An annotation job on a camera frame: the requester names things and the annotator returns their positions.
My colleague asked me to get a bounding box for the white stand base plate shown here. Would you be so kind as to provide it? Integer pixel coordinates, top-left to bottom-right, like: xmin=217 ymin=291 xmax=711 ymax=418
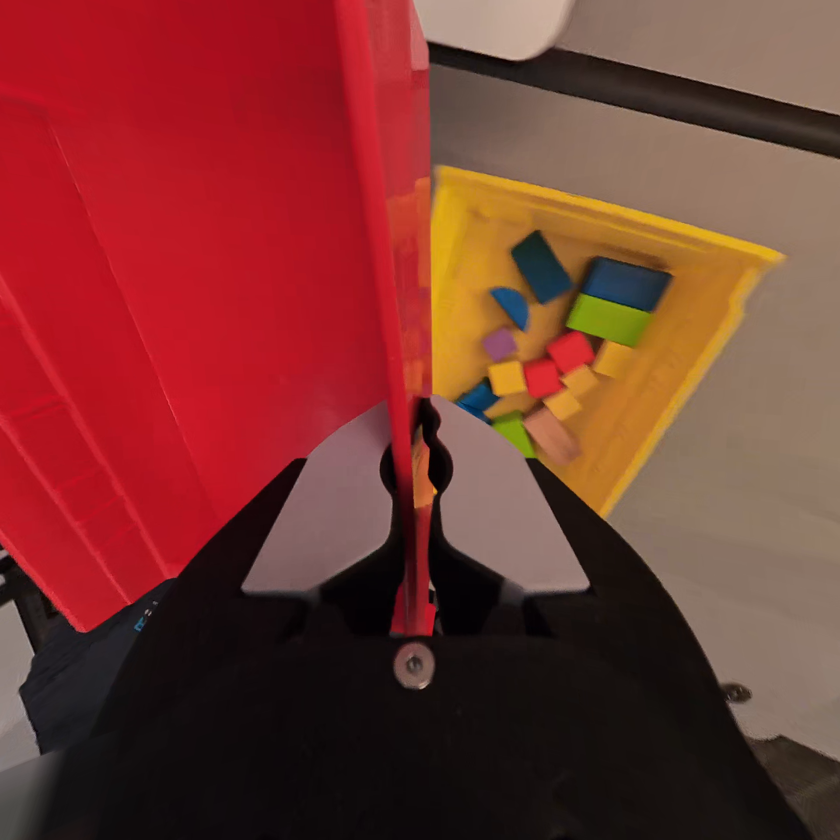
xmin=413 ymin=0 xmax=576 ymax=63

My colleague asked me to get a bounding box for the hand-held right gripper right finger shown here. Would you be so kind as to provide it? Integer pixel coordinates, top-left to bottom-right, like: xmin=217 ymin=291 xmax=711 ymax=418
xmin=415 ymin=395 xmax=592 ymax=636

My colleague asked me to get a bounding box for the tan wooden block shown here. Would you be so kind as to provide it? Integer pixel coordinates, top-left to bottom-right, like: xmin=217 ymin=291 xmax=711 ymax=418
xmin=522 ymin=406 xmax=582 ymax=464

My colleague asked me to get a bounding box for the black table strip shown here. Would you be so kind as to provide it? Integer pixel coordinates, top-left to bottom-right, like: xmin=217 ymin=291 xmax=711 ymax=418
xmin=428 ymin=42 xmax=840 ymax=159

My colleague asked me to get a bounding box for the yellow plastic bin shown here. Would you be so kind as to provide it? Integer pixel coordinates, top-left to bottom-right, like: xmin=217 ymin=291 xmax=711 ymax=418
xmin=430 ymin=165 xmax=787 ymax=519

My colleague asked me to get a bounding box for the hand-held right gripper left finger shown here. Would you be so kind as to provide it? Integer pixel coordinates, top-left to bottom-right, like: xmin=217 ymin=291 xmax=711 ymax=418
xmin=241 ymin=400 xmax=405 ymax=636

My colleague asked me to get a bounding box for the red plastic bin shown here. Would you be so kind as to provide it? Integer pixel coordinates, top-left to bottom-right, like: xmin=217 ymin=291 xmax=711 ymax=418
xmin=0 ymin=0 xmax=438 ymax=639

